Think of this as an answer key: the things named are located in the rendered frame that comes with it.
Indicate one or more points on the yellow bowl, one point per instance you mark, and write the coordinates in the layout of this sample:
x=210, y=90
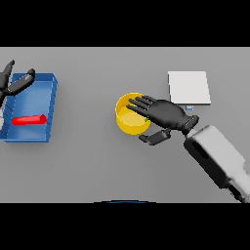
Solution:
x=130, y=122

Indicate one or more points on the pale square measuring scale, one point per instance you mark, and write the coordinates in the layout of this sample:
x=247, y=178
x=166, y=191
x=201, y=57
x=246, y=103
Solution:
x=188, y=87

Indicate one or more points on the blue tray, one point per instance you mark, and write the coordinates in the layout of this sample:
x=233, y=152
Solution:
x=31, y=107

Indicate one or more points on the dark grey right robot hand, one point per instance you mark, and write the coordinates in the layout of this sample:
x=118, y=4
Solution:
x=166, y=113

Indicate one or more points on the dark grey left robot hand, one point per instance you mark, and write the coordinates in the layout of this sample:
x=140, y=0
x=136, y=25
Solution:
x=14, y=83

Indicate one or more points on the red beaker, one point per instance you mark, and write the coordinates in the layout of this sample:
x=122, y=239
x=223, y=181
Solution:
x=28, y=119

